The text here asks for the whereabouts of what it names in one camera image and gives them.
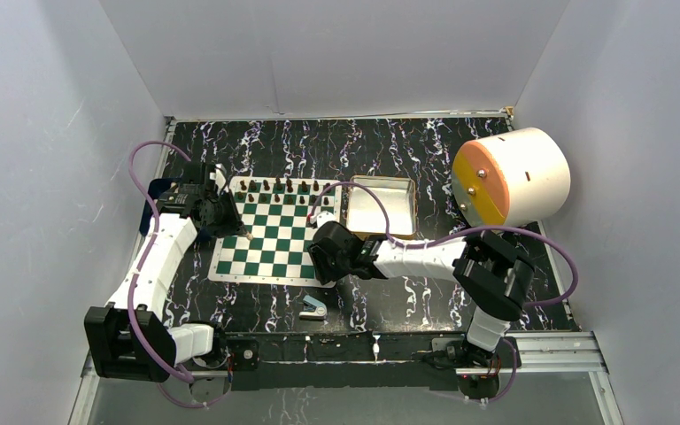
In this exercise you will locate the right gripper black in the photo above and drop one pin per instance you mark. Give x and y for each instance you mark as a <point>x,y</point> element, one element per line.
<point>323,273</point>

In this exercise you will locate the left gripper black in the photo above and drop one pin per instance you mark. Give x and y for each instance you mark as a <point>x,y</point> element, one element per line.
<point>234,226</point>

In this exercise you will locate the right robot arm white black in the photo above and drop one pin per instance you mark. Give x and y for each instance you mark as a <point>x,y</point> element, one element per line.
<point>491,271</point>

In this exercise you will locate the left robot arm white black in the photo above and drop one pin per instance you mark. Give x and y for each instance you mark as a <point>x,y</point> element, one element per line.
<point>127,338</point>

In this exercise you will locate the green white chess board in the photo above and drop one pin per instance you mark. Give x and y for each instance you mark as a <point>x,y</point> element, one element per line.
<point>277,219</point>

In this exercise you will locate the light blue white stapler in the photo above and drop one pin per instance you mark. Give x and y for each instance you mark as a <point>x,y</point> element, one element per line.
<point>313,309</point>

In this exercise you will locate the white cylinder orange yellow face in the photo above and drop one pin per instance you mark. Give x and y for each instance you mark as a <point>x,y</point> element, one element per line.
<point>511,179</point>

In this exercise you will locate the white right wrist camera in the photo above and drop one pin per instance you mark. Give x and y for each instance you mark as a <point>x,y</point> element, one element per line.
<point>321,218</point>

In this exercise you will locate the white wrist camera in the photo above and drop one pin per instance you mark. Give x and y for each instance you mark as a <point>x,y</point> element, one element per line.
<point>221,181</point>
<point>321,218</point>

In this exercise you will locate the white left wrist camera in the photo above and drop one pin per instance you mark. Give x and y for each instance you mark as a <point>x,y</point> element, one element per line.
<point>221,181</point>

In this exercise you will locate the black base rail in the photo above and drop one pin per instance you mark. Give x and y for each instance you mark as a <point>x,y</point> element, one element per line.
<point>433,360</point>

